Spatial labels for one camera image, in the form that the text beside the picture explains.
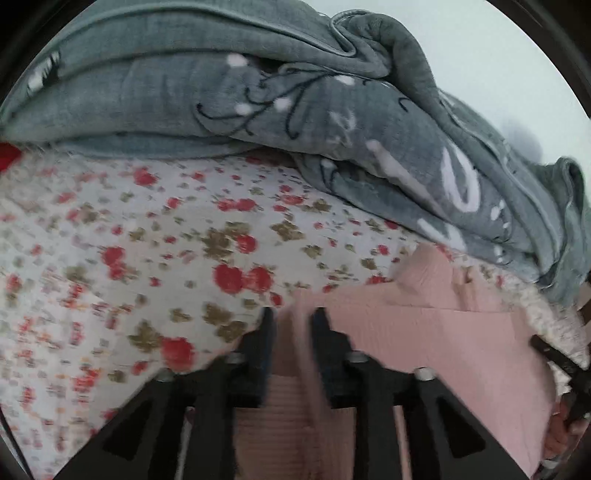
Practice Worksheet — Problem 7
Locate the red pillow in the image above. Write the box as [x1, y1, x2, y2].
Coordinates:
[0, 142, 20, 172]

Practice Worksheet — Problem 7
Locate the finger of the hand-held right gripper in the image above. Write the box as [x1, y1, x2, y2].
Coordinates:
[529, 334, 586, 378]

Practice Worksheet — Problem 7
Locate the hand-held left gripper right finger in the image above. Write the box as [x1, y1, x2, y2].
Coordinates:
[308, 306, 542, 480]

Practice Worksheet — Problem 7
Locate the grey floral quilt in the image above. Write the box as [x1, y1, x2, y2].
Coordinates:
[0, 0, 591, 309]

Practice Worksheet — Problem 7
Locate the floral bed sheet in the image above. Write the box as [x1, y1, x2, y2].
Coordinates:
[0, 150, 588, 480]

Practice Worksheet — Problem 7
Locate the pink knit sweater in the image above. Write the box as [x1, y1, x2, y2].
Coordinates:
[230, 244, 563, 480]

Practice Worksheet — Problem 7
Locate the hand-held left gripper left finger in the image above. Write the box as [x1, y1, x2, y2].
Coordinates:
[54, 306, 279, 480]

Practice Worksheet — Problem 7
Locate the person's right hand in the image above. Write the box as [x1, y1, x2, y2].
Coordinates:
[545, 397, 583, 460]

